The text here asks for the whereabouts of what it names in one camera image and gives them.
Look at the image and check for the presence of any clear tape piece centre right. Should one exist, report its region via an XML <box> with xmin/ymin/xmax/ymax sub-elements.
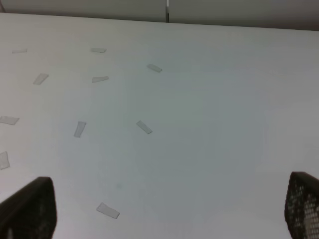
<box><xmin>136</xmin><ymin>120</ymin><xmax>152</xmax><ymax>134</ymax></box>

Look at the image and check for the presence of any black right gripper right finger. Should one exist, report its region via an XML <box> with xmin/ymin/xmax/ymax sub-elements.
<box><xmin>284</xmin><ymin>172</ymin><xmax>319</xmax><ymax>239</ymax></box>

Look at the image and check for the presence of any clear tape piece top centre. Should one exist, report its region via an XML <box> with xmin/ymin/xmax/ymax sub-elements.
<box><xmin>90</xmin><ymin>48</ymin><xmax>107</xmax><ymax>53</ymax></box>

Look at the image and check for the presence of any clear tape piece far right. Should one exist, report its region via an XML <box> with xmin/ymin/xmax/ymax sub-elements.
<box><xmin>147</xmin><ymin>64</ymin><xmax>162</xmax><ymax>73</ymax></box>

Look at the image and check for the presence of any clear tape piece far left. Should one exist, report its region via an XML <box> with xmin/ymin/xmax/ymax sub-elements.
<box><xmin>12</xmin><ymin>48</ymin><xmax>27</xmax><ymax>54</ymax></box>

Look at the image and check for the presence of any clear tape piece middle left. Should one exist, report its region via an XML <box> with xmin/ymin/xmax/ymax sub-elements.
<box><xmin>33</xmin><ymin>73</ymin><xmax>49</xmax><ymax>85</ymax></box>

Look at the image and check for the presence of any clear tape piece middle right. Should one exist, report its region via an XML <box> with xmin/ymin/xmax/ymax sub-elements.
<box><xmin>92</xmin><ymin>76</ymin><xmax>109</xmax><ymax>83</ymax></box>

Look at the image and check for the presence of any clear tape piece left edge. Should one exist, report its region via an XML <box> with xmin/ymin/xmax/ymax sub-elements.
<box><xmin>0</xmin><ymin>116</ymin><xmax>19</xmax><ymax>125</ymax></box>

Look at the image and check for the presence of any clear tape piece lower left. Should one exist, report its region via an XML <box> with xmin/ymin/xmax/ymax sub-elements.
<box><xmin>0</xmin><ymin>151</ymin><xmax>10</xmax><ymax>170</ymax></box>

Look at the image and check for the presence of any clear tape piece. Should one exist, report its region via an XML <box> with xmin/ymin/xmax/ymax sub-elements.
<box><xmin>92</xmin><ymin>76</ymin><xmax>109</xmax><ymax>83</ymax></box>
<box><xmin>12</xmin><ymin>48</ymin><xmax>27</xmax><ymax>54</ymax></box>
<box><xmin>74</xmin><ymin>121</ymin><xmax>87</xmax><ymax>138</ymax></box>
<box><xmin>90</xmin><ymin>48</ymin><xmax>107</xmax><ymax>53</ymax></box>
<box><xmin>147</xmin><ymin>64</ymin><xmax>162</xmax><ymax>73</ymax></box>
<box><xmin>0</xmin><ymin>151</ymin><xmax>10</xmax><ymax>170</ymax></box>
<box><xmin>96</xmin><ymin>203</ymin><xmax>120</xmax><ymax>219</ymax></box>
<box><xmin>136</xmin><ymin>120</ymin><xmax>152</xmax><ymax>134</ymax></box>
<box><xmin>33</xmin><ymin>73</ymin><xmax>49</xmax><ymax>85</ymax></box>

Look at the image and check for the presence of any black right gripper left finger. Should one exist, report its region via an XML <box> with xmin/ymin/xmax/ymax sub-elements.
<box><xmin>0</xmin><ymin>177</ymin><xmax>57</xmax><ymax>239</ymax></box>

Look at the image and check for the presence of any clear tape piece near front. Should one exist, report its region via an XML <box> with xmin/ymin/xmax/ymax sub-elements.
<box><xmin>96</xmin><ymin>203</ymin><xmax>120</xmax><ymax>219</ymax></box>

